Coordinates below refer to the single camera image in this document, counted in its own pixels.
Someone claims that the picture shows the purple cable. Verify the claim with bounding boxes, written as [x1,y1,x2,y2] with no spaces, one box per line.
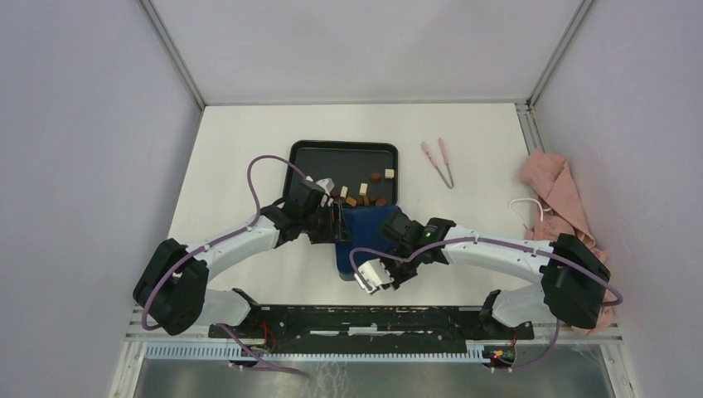
[141,155,314,376]
[349,237,624,371]

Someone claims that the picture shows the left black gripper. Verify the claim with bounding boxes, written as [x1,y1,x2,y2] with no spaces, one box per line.
[301,201,352,244]

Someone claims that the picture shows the pink cloth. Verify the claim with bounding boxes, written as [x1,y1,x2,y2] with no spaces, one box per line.
[519,150,615,335]

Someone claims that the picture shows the blue box lid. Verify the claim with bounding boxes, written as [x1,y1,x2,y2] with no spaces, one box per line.
[335,206,400,281]

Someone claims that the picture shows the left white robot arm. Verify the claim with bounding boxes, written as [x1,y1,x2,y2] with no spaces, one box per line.
[133,177,350,338]

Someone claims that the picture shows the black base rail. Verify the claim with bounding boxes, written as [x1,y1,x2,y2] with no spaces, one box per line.
[231,305,535,354]

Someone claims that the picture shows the black chocolate tray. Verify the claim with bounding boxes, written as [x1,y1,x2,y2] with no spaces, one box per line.
[288,140,400,206]

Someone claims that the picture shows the pink tongs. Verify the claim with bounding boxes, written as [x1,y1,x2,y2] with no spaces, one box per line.
[420,138,455,190]

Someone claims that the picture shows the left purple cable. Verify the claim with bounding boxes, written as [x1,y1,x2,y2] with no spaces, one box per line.
[141,155,314,376]

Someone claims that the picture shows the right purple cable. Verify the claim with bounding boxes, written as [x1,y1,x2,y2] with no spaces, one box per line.
[349,237,624,371]

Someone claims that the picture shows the white cable duct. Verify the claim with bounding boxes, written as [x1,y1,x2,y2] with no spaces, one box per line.
[143,342,517,364]

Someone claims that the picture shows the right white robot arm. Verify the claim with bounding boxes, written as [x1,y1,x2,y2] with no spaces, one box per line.
[379,211,610,338]

